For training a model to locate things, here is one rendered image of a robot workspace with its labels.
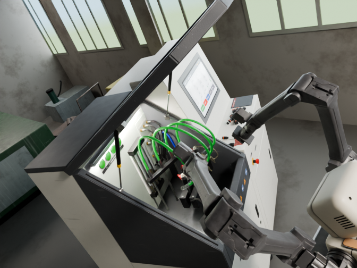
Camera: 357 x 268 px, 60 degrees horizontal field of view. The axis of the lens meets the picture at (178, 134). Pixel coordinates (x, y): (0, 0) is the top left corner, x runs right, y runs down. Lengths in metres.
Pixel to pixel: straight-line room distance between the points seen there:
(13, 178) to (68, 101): 2.55
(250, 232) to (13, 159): 3.92
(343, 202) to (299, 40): 2.58
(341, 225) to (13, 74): 6.75
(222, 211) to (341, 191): 0.42
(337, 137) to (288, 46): 2.39
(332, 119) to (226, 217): 0.55
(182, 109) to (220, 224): 1.22
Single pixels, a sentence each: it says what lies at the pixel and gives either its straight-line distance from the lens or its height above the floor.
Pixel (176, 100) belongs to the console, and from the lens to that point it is 1.87.
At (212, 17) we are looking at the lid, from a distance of 0.96.
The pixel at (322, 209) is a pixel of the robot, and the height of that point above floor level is 1.34.
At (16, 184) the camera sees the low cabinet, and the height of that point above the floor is 0.34.
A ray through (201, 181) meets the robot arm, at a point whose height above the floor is 1.55.
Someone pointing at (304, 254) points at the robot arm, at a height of 1.26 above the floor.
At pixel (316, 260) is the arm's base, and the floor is 1.25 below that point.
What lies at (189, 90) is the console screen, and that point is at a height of 1.34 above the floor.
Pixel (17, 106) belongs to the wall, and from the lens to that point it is 7.26.
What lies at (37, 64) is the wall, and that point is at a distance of 7.40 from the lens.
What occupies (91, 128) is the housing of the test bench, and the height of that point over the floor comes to 1.50.
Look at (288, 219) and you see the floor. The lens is 2.81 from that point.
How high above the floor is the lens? 2.13
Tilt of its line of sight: 29 degrees down
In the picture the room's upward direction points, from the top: 22 degrees counter-clockwise
